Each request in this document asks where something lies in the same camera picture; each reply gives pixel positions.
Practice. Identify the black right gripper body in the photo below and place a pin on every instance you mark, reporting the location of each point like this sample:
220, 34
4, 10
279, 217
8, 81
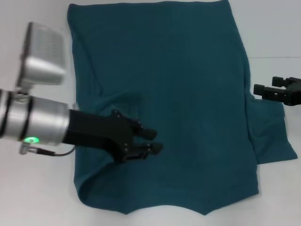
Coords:
294, 94

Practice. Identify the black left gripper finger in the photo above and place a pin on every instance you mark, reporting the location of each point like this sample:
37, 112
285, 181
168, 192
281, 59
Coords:
148, 133
152, 147

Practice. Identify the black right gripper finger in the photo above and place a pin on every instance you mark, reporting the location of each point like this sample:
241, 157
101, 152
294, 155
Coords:
279, 82
268, 93

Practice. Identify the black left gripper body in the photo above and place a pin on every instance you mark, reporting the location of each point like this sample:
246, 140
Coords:
101, 134

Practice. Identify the blue t-shirt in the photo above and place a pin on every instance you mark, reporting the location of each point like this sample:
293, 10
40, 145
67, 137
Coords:
188, 94

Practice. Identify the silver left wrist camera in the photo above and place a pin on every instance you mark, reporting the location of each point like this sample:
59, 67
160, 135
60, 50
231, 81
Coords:
42, 58

